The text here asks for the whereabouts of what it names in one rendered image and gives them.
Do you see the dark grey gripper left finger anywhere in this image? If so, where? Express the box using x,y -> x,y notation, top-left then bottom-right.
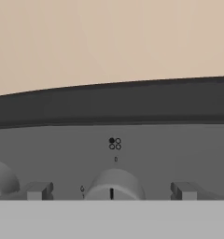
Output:
11,181 -> 54,201

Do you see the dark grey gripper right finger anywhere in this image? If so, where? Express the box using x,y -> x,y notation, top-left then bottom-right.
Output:
170,181 -> 224,201

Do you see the grey stove knob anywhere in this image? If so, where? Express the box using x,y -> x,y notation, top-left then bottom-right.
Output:
84,168 -> 147,201
0,159 -> 21,200

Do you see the grey stove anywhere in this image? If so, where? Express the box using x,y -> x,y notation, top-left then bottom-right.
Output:
0,75 -> 224,201

